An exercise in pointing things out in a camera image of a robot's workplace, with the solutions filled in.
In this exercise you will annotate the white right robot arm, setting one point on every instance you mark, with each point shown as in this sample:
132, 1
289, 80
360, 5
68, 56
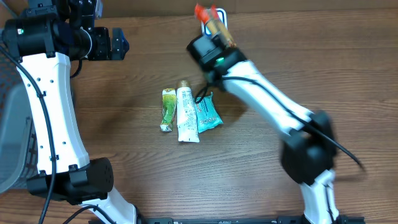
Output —
308, 146

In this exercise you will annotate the grey plastic mesh basket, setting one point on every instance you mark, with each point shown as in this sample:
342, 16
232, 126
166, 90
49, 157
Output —
15, 140

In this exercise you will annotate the teal wet wipes pack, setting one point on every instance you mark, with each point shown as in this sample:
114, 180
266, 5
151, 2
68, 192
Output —
207, 116

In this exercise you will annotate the orange spaghetti pack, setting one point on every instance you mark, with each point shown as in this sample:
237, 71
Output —
209, 17

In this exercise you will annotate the brown cardboard backboard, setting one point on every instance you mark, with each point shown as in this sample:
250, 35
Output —
131, 8

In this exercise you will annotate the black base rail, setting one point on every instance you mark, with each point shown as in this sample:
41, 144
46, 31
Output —
279, 220

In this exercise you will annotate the green yellow sachet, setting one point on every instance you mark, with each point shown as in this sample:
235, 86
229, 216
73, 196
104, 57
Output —
169, 104

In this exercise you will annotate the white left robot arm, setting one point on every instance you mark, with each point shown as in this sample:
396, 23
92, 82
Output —
43, 42

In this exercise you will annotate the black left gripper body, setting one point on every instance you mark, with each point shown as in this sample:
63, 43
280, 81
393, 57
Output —
115, 45

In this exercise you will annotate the white tube gold cap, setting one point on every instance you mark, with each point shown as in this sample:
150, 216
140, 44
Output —
186, 114

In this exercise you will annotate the white barcode scanner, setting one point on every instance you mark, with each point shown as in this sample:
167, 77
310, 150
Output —
223, 18

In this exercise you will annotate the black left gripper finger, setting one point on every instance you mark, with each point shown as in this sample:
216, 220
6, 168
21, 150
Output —
119, 53
119, 39

